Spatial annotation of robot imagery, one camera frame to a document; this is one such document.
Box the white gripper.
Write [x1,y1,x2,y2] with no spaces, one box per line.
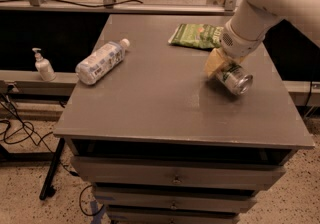
[204,21,264,78]

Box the silver green 7up can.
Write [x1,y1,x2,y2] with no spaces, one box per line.
[216,62,253,95]

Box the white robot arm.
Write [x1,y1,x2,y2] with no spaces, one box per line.
[205,0,320,78]

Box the green chips bag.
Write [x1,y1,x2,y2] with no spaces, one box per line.
[168,23,223,50]

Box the grey drawer cabinet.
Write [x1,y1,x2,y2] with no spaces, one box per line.
[55,14,314,224]

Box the clear plastic water bottle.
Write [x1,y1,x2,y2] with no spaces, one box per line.
[75,39,130,85]

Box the white pump dispenser bottle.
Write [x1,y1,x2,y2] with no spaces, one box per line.
[32,48,56,81]

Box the black metal leg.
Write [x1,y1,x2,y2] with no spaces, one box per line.
[39,138,65,200]

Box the black cable on ledge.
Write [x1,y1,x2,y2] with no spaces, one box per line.
[0,0,144,9]

